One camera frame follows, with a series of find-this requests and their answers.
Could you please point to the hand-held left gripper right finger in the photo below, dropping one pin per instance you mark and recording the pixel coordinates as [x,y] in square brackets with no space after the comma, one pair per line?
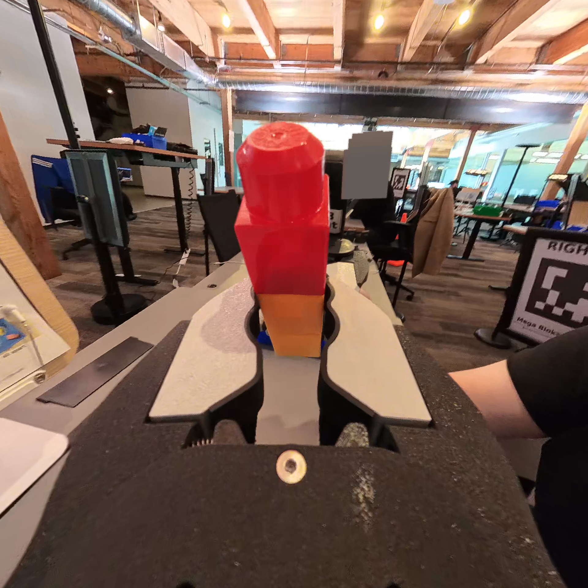
[376,367]

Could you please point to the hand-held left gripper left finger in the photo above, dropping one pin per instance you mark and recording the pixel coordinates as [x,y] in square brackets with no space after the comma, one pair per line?
[206,367]

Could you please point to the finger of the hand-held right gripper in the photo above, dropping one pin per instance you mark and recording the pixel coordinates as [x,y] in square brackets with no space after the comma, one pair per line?
[342,273]

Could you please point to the red mega block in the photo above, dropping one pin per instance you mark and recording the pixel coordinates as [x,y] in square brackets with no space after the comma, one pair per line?
[285,248]

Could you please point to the yellow mega block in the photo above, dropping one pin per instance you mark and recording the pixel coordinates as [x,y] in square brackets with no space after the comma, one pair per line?
[294,314]
[296,345]

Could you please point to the blue plastic bin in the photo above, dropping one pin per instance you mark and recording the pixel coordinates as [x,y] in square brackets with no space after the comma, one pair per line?
[546,204]
[147,141]
[264,337]

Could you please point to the person's right forearm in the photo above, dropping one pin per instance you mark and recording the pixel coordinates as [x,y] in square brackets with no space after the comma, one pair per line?
[496,399]

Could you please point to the black office chair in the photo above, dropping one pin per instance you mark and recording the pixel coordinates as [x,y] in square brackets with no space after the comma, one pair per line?
[395,239]

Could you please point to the small framed marker sign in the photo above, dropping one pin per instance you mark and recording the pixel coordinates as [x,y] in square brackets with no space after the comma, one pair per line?
[400,183]

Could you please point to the white power adapter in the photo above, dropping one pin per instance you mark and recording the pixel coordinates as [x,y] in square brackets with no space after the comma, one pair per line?
[183,257]

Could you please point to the black flat plate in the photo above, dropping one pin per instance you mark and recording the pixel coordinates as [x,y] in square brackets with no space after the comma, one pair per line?
[92,372]

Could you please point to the black round-base floor stand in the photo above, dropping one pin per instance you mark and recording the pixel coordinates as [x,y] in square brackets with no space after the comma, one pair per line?
[491,339]

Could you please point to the black display panel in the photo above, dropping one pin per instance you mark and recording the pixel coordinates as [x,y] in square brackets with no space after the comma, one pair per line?
[220,225]

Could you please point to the wooden work table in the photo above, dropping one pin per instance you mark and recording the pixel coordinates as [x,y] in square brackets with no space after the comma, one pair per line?
[482,217]

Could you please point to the green plastic bin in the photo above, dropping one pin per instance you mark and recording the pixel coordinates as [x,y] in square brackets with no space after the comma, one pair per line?
[487,210]

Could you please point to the wooden board with instruction sheet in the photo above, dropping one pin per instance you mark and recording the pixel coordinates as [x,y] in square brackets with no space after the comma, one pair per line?
[55,321]

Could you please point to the black floor lamp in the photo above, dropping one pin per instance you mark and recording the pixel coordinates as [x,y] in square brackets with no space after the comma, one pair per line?
[514,179]

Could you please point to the framed panel on pole stand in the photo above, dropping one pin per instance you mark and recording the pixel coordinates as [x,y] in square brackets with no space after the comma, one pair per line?
[96,197]

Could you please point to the wooden standing desk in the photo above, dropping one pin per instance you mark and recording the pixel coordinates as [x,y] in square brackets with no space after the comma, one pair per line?
[115,144]

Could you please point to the blue jacket on chair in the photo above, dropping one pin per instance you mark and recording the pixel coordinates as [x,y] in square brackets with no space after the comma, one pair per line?
[48,183]

